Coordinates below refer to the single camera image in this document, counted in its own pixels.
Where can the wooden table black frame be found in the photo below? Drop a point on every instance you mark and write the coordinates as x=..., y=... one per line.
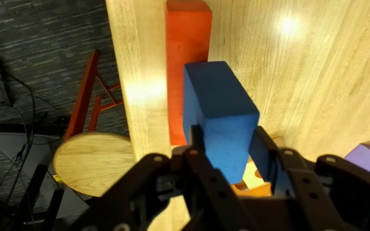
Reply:
x=321, y=84

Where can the tan block with round hole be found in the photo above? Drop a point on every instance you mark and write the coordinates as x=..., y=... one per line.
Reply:
x=250, y=168

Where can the tan notched block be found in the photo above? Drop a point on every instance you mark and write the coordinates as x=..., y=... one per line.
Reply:
x=249, y=190

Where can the wooden stool orange legs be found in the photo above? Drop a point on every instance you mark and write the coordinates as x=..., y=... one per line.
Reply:
x=92, y=164

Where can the blue foam cube block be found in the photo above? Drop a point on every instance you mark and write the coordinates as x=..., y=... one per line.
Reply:
x=218, y=102

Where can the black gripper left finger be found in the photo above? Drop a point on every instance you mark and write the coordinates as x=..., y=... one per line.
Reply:
x=159, y=196

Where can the black tripod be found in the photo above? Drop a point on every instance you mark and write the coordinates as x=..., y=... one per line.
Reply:
x=35, y=200

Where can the long orange-red foam block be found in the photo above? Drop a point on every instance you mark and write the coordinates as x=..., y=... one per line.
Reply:
x=187, y=33

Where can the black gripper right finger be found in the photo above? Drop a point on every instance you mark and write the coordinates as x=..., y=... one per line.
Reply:
x=334, y=196

